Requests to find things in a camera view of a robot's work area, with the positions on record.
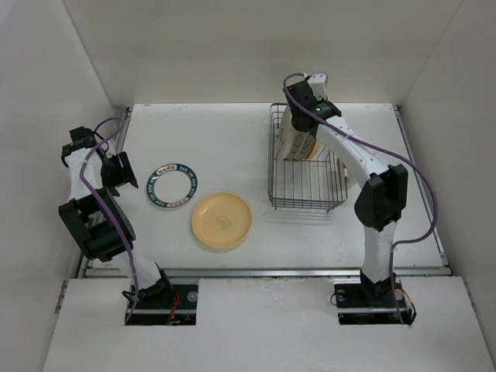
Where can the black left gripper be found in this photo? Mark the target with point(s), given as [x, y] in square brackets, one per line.
[123, 174]

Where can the white plate dark patterned rim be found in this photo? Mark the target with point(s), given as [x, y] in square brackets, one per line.
[171, 186]

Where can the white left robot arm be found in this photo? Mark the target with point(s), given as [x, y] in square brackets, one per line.
[97, 223]

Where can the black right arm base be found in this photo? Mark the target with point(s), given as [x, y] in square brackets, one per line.
[357, 306]

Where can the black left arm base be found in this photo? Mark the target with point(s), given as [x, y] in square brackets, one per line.
[176, 308]

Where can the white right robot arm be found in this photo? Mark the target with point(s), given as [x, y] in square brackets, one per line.
[383, 187]

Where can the cream white plate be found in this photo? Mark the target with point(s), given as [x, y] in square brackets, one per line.
[285, 137]

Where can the beige cutlery holder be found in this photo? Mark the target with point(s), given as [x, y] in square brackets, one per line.
[343, 175]

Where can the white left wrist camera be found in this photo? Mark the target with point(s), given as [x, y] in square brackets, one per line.
[109, 149]

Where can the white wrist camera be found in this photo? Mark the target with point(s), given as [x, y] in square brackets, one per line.
[318, 84]
[109, 149]

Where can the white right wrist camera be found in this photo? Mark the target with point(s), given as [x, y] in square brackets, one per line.
[318, 84]

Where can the grey wire dish rack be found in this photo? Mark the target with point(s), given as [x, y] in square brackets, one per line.
[307, 184]

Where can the aluminium rail front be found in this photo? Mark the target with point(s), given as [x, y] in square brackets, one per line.
[109, 278]

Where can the aluminium rail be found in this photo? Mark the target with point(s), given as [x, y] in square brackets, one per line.
[109, 278]
[424, 191]

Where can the aluminium rail right side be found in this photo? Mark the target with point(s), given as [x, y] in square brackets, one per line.
[424, 191]

